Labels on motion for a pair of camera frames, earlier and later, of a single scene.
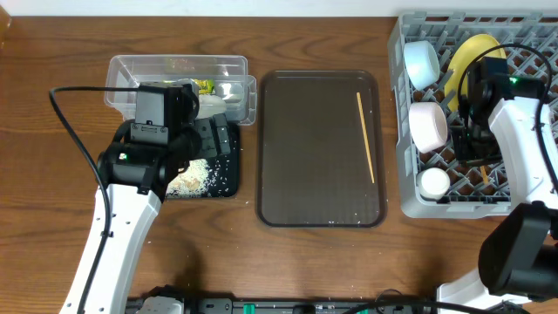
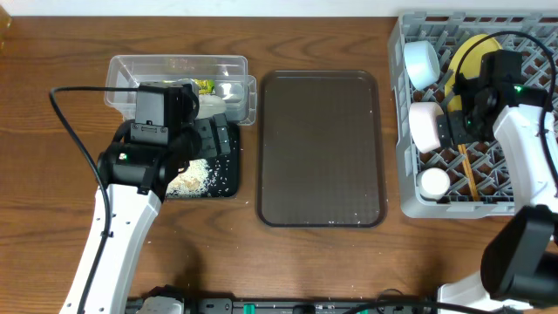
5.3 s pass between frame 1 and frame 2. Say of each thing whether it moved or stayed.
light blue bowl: stayed
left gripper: stayed
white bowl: stayed
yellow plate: stayed
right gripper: moved
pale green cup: stayed
